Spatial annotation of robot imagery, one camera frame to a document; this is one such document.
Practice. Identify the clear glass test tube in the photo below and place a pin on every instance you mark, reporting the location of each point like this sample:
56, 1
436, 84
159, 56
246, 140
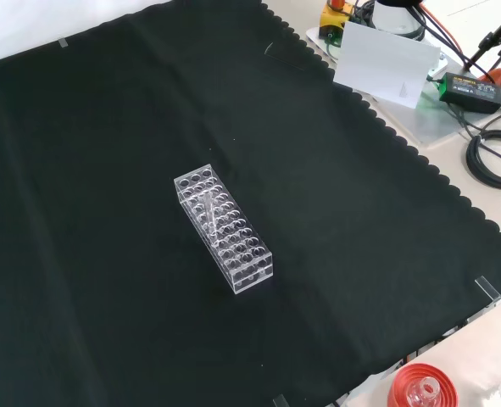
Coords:
210, 212

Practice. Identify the clear acrylic test tube rack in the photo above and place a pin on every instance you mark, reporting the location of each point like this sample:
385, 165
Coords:
235, 258

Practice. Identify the black scalloped bench cloth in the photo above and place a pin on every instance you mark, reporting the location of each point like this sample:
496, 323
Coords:
106, 212

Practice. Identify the pale board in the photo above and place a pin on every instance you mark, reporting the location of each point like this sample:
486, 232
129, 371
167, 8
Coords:
381, 63

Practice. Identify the clear acrylic cloth clip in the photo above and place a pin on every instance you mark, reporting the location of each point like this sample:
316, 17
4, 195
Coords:
487, 290
280, 401

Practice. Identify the yellow stop button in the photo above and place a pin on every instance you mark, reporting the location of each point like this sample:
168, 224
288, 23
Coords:
332, 19

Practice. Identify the red ribbed funnel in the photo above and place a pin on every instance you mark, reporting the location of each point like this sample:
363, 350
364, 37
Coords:
402, 381

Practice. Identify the small clear tape piece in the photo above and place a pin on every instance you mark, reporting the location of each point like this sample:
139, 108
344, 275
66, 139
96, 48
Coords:
62, 42

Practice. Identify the black power adapter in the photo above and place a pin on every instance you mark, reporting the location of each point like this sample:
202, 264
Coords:
470, 91

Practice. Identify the small clear glass flask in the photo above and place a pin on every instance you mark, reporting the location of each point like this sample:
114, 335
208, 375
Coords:
424, 388

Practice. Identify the orange clamp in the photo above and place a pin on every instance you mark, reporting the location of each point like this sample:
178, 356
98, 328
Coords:
498, 76

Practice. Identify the black tripod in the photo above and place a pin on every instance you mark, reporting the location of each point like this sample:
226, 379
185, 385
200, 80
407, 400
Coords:
485, 42

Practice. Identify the grey metal base plate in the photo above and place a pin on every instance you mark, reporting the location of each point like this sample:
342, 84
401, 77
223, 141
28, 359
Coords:
428, 123

